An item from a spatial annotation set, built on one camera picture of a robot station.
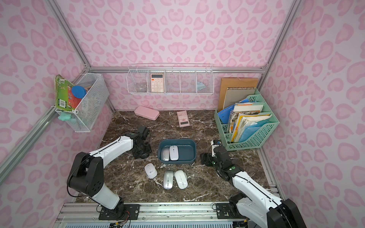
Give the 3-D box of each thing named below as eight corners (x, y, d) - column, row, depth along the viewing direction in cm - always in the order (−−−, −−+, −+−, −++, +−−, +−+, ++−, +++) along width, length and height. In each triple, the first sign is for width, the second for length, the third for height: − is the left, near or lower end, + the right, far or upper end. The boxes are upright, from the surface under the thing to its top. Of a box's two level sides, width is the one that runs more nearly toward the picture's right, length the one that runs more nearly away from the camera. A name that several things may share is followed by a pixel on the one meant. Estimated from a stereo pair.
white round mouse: (150, 180, 86) (149, 178, 83) (144, 168, 91) (142, 166, 88) (159, 174, 88) (158, 172, 85) (152, 163, 93) (151, 161, 90)
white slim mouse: (179, 191, 82) (179, 189, 79) (174, 173, 88) (173, 171, 86) (190, 187, 83) (190, 185, 81) (184, 169, 90) (184, 167, 87)
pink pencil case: (132, 113, 121) (131, 111, 119) (139, 106, 127) (138, 104, 125) (154, 121, 115) (154, 119, 114) (160, 113, 121) (160, 111, 119)
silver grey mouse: (162, 189, 82) (162, 188, 81) (164, 171, 89) (164, 170, 87) (172, 189, 82) (172, 188, 81) (174, 171, 89) (173, 170, 87)
